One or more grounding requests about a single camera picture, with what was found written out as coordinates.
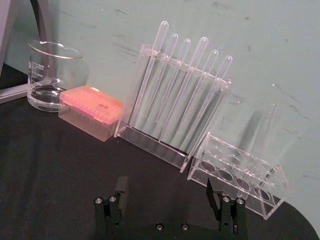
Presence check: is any clear glass test tube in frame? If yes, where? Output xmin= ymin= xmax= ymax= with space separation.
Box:
xmin=235 ymin=101 xmax=278 ymax=200

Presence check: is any orange pipette tip box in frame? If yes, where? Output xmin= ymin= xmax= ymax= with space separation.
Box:
xmin=57 ymin=84 xmax=126 ymax=143

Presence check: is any clear acrylic test tube rack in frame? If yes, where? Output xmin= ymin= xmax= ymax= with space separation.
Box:
xmin=186 ymin=131 xmax=289 ymax=221

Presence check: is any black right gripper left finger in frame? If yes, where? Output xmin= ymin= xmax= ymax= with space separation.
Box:
xmin=93 ymin=176 xmax=130 ymax=235

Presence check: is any grey metal frame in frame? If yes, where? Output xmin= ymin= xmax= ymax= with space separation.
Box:
xmin=0 ymin=0 xmax=33 ymax=105

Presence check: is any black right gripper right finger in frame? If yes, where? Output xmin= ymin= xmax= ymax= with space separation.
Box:
xmin=205 ymin=177 xmax=249 ymax=238

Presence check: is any clear glass beaker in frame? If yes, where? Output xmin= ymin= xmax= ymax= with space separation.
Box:
xmin=26 ymin=39 xmax=90 ymax=114

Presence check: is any dark curved cable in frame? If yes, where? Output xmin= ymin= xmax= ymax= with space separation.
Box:
xmin=29 ymin=0 xmax=50 ymax=44

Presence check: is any clear acrylic pipette rack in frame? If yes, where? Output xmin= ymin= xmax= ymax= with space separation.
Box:
xmin=113 ymin=44 xmax=233 ymax=174

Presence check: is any black table cloth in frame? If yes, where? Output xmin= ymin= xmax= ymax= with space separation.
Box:
xmin=0 ymin=62 xmax=320 ymax=240

